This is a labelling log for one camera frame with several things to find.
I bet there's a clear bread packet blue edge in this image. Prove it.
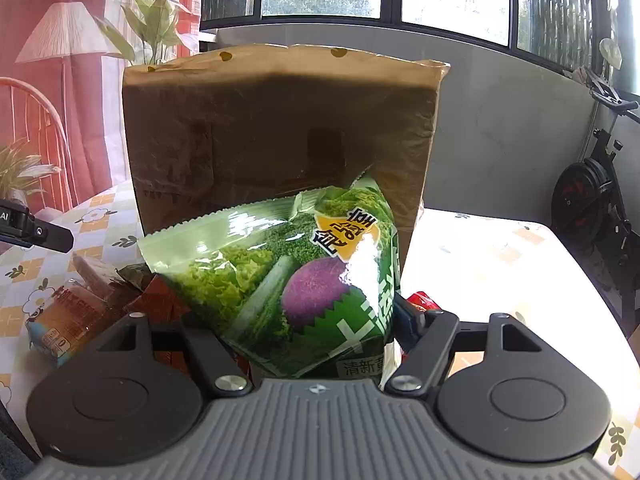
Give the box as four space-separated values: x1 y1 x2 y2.
25 280 117 367

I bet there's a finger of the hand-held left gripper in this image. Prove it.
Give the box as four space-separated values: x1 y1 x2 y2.
29 214 74 254

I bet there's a checked floral tablecloth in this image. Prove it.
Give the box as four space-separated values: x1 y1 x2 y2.
0 180 640 476

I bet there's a tan snack packet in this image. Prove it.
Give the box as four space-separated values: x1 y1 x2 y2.
71 252 117 297

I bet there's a brown cardboard box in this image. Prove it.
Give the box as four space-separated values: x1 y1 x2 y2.
122 44 451 291

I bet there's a black exercise bike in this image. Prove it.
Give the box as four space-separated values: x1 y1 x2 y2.
550 67 640 342

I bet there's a red snack packet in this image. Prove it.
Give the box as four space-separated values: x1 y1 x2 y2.
406 290 444 314

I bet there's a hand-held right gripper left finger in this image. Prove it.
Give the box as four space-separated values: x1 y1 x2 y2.
95 311 253 397

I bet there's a white hanging object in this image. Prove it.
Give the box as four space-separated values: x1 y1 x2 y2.
599 37 624 70

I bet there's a green snack bag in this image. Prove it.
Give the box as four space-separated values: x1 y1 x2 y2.
137 167 403 393

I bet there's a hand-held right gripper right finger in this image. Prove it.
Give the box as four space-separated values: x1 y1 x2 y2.
382 297 557 397

